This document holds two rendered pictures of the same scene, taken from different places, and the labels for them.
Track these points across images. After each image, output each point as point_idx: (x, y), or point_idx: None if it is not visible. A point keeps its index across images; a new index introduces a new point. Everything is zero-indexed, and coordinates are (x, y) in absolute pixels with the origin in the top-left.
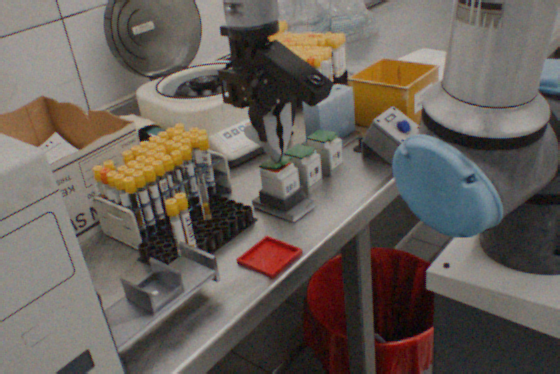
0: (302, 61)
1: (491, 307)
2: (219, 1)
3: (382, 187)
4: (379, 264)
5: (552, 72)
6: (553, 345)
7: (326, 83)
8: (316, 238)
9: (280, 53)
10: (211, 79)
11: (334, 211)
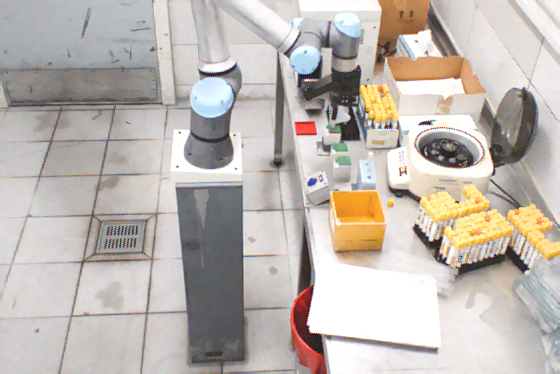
0: (320, 86)
1: None
2: None
3: (301, 176)
4: None
5: (207, 83)
6: None
7: (304, 92)
8: (298, 142)
9: (328, 79)
10: (444, 147)
11: (306, 156)
